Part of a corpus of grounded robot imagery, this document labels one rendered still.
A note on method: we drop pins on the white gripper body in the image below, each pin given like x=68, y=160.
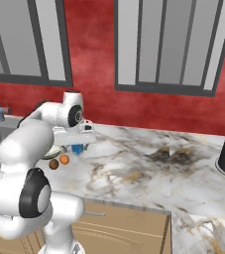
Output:
x=74, y=136

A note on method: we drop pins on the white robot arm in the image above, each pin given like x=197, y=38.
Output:
x=24, y=155

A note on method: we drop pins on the blue milk carton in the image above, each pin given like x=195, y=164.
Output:
x=78, y=149

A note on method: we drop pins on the white bowl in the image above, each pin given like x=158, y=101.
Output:
x=54, y=152

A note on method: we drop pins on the orange egg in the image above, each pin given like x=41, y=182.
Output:
x=64, y=159

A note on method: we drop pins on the brown egg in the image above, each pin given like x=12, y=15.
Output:
x=54, y=164

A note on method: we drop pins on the tan drawer front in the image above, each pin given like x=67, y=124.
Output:
x=124, y=218

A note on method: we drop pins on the tan cupboard door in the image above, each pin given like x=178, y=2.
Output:
x=117, y=241

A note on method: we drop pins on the wide grey framed window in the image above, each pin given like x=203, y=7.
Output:
x=170, y=43

